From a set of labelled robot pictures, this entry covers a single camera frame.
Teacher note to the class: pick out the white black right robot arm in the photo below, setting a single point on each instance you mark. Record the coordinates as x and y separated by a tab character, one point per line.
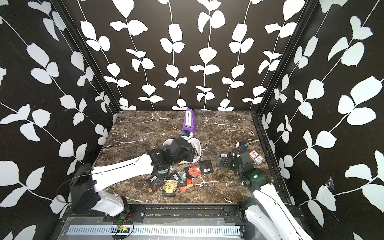
265	210

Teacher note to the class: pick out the red round label tea bag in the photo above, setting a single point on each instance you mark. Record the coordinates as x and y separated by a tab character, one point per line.
192	171

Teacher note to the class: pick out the small circuit board with wires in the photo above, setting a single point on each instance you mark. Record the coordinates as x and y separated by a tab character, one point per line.
122	230

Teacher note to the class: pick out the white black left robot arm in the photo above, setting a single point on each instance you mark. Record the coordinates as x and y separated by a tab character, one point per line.
88	185

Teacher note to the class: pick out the white perforated vent strip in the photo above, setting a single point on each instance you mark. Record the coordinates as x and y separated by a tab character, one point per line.
152	230

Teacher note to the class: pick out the black tea bag right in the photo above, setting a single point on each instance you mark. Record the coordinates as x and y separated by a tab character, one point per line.
224	159

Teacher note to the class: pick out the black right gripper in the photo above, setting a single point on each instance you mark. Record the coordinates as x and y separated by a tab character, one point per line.
232	157

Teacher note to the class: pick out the purple metronome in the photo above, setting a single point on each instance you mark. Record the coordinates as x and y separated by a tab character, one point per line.
190	123

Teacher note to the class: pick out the black tea bag back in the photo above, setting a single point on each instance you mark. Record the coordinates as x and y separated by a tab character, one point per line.
156	182

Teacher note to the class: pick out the yellow label tea bag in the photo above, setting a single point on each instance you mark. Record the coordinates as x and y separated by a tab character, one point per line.
169	188

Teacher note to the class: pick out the white plastic storage box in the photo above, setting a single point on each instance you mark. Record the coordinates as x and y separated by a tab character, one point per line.
195	144

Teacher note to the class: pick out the black front mounting rail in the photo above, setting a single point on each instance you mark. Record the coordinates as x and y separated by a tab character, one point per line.
137	213

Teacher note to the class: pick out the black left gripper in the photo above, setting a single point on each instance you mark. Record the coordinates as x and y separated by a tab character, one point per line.
191	154

